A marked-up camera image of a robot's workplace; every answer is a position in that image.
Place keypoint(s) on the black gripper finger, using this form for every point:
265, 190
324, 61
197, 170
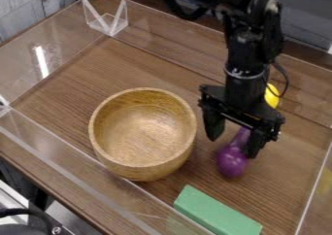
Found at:
257, 139
213, 123

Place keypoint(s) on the clear acrylic corner bracket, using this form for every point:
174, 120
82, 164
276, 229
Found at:
105, 23

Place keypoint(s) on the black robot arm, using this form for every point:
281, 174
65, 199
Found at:
253, 40

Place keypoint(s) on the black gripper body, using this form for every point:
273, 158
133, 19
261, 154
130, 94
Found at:
238, 101

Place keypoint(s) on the green rectangular block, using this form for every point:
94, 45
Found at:
218, 218

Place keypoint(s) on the purple toy eggplant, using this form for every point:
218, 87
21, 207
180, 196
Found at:
232, 160

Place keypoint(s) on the yellow toy lemon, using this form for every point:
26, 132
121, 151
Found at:
272, 96

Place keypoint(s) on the brown wooden bowl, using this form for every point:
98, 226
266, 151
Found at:
141, 132

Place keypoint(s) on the clear acrylic tray enclosure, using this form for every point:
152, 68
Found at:
61, 68

